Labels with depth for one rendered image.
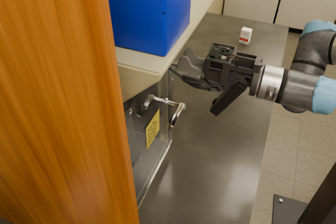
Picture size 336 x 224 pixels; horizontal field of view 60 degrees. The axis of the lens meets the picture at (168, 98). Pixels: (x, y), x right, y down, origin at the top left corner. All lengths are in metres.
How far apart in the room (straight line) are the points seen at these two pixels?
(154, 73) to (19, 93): 0.16
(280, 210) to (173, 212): 1.24
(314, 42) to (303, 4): 2.89
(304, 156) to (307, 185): 0.24
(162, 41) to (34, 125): 0.20
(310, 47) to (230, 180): 0.45
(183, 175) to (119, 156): 0.58
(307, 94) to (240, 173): 0.42
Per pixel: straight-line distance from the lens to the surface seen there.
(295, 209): 2.07
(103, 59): 0.28
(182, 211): 0.88
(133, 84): 0.38
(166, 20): 0.36
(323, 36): 0.76
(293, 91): 0.63
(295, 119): 2.61
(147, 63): 0.37
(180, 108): 0.74
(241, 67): 0.63
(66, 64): 0.30
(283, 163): 2.27
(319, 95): 0.63
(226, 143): 1.03
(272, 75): 0.63
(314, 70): 0.74
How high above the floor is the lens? 1.72
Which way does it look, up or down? 42 degrees down
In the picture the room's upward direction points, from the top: straight up
